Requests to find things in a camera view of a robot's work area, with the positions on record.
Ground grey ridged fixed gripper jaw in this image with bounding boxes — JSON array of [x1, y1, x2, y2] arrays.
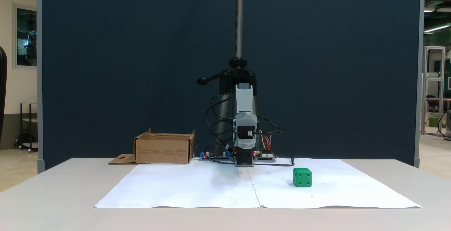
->
[[235, 138, 255, 150]]

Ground green die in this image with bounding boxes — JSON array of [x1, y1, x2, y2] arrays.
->
[[293, 168, 312, 188]]

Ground green controller circuit board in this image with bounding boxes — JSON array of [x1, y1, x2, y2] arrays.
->
[[254, 149, 276, 162]]

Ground blue power circuit board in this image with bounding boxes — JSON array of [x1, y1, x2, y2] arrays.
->
[[199, 151, 234, 162]]

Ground white paper sheet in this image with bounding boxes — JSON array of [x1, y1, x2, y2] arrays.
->
[[94, 158, 422, 209]]

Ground brown cardboard box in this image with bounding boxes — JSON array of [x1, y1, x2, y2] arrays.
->
[[109, 128, 196, 165]]

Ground black tripod with metal pole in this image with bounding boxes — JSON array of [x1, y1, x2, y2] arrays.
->
[[197, 0, 259, 156]]

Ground dark blue partition panel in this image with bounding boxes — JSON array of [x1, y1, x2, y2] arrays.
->
[[37, 0, 424, 170]]

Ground blue office chair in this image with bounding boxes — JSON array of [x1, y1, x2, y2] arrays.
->
[[426, 95, 440, 113]]

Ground black shelf cart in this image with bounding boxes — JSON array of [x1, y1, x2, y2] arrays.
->
[[15, 102, 38, 153]]

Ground black chair back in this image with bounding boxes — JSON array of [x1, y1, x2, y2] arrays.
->
[[0, 46, 8, 143]]

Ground black shoulder motor cable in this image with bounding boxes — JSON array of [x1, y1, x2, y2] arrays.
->
[[205, 107, 235, 154]]

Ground black gripper motor cable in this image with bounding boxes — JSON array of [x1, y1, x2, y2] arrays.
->
[[257, 116, 284, 135]]

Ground black forearm motor cable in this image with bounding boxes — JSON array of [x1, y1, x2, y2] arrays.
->
[[210, 92, 236, 123]]

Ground black cable on table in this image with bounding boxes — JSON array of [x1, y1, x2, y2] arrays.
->
[[254, 157, 295, 167]]

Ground aluminium profile frame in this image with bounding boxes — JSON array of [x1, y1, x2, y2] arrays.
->
[[421, 46, 445, 136]]

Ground framed wall window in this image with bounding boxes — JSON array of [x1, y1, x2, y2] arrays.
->
[[13, 3, 37, 70]]

